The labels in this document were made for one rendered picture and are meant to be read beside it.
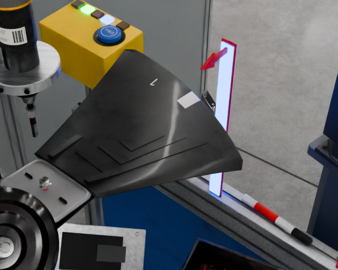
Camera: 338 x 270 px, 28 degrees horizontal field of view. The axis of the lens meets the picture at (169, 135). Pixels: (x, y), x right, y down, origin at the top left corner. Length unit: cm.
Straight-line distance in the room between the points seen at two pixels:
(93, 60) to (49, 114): 78
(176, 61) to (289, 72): 65
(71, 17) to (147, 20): 88
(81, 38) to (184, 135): 37
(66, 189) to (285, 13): 246
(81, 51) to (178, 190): 31
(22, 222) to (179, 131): 26
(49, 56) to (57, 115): 130
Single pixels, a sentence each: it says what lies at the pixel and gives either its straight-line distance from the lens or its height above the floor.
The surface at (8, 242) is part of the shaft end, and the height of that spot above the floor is 122.
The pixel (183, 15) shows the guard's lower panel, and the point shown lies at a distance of 223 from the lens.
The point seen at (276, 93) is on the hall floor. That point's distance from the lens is 270.
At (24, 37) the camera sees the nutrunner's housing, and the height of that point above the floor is 141.
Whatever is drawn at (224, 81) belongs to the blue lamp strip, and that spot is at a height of 112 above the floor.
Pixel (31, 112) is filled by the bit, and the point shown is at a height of 131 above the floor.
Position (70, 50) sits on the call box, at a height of 105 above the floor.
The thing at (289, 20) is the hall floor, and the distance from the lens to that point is 310.
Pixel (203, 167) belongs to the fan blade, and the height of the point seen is 115.
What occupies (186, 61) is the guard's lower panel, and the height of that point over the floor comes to 28.
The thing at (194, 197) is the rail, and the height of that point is 83.
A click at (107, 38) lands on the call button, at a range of 114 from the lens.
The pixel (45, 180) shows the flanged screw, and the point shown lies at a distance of 76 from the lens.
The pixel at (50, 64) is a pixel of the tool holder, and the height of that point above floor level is 137.
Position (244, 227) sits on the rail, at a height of 83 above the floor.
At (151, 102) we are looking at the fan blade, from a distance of 87.
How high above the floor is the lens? 177
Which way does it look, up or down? 45 degrees down
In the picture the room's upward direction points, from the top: 1 degrees clockwise
